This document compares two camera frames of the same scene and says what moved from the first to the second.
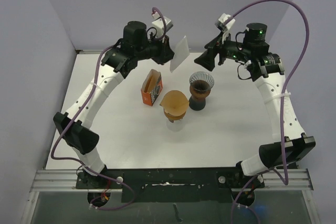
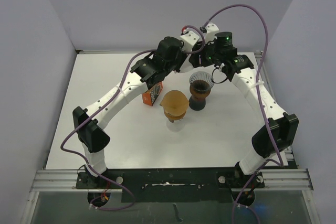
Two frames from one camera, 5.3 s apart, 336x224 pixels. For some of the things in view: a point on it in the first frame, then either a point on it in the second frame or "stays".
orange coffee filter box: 152,87 stays
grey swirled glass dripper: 201,81 stays
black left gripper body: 155,48 → 175,64
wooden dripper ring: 198,93 stays
